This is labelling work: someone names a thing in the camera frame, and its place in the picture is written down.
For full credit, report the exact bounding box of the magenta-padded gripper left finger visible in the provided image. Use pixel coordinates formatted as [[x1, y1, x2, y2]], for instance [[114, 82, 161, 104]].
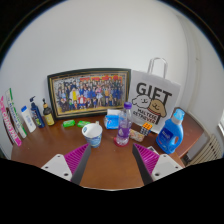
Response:
[[40, 143, 92, 185]]

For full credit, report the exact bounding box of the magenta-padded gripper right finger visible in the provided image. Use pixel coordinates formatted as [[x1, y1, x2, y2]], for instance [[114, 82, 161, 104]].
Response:
[[131, 143, 184, 186]]

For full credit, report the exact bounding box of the clear purple-capped water bottle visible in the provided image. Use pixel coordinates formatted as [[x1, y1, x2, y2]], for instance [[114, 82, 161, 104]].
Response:
[[114, 101, 133, 147]]

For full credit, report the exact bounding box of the blue painted paper cup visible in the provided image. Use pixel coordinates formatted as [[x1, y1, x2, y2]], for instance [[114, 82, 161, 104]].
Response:
[[81, 122, 103, 149]]

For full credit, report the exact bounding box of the blue detergent bottle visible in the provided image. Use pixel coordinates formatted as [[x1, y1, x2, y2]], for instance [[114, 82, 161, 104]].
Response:
[[155, 108, 186, 155]]

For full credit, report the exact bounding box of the colourful puzzle cube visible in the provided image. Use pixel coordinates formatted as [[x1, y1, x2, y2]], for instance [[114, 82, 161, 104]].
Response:
[[139, 121, 154, 136]]

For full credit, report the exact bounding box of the small green packet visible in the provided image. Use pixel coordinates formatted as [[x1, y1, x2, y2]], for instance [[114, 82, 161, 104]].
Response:
[[62, 119, 77, 128], [77, 120, 92, 128]]

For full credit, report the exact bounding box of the flat round red coaster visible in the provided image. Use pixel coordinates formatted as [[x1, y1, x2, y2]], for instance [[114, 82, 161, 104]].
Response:
[[113, 134, 132, 148]]

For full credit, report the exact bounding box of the amber pump bottle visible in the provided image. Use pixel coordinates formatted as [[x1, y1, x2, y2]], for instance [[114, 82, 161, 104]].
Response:
[[41, 97, 56, 127]]

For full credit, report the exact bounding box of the blue tissue pack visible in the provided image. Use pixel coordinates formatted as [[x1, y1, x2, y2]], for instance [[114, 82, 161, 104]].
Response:
[[103, 109, 123, 130]]

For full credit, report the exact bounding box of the dark blue pump bottle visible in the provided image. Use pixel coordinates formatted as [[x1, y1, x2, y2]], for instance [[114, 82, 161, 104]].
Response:
[[29, 95, 46, 129]]

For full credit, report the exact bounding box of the white radiator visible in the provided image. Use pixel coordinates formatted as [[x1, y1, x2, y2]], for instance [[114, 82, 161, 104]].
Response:
[[186, 133, 223, 166]]

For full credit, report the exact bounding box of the white bottle with blue cap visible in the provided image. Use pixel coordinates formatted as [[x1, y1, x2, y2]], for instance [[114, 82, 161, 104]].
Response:
[[20, 105, 37, 134]]

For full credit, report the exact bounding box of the white printed paper bag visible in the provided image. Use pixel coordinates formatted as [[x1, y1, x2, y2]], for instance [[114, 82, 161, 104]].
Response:
[[127, 57, 182, 134]]

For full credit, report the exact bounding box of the dark framed group picture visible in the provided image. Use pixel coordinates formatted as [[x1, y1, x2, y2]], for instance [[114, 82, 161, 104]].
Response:
[[46, 67, 132, 120]]

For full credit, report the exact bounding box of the pink and white long box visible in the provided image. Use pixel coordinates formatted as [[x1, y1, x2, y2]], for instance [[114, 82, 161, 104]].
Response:
[[0, 95, 23, 147]]

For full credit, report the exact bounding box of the green and white long box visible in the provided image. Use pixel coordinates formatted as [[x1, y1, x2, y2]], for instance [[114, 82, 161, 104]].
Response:
[[4, 87, 28, 139]]

